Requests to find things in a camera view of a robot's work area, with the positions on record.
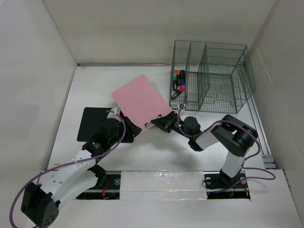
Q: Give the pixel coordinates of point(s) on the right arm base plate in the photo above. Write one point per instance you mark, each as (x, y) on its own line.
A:
(216, 189)

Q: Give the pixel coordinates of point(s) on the orange highlighter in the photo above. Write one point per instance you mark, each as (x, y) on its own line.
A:
(178, 74)

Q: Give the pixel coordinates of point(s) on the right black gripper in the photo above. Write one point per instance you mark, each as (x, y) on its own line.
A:
(165, 122)

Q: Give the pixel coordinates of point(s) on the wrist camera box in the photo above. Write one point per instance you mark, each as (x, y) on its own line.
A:
(182, 108)
(114, 113)

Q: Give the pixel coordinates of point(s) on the green highlighter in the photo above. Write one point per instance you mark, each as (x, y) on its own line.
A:
(175, 85)

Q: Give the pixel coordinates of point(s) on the black mat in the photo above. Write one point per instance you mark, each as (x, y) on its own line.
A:
(91, 122)

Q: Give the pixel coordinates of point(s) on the blue highlighter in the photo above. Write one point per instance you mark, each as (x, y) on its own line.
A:
(183, 73)

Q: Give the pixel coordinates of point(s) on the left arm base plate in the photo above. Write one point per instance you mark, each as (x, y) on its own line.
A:
(110, 190)

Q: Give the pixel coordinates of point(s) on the purple highlighter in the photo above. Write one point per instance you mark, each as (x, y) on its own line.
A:
(181, 81)

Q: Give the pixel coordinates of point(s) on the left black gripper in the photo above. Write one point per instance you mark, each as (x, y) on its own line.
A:
(131, 130)

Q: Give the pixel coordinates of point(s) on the pink clipboard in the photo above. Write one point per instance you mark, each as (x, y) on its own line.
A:
(140, 101)

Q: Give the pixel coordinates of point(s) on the green clipboard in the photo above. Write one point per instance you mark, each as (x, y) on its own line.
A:
(155, 86)

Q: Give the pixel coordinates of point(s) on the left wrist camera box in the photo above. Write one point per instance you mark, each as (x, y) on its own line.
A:
(114, 113)

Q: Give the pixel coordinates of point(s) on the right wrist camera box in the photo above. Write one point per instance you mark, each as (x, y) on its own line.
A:
(182, 108)

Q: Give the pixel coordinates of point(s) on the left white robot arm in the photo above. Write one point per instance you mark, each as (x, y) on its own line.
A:
(42, 202)

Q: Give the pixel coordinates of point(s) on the green wire mesh organizer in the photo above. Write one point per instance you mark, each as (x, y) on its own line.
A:
(219, 76)

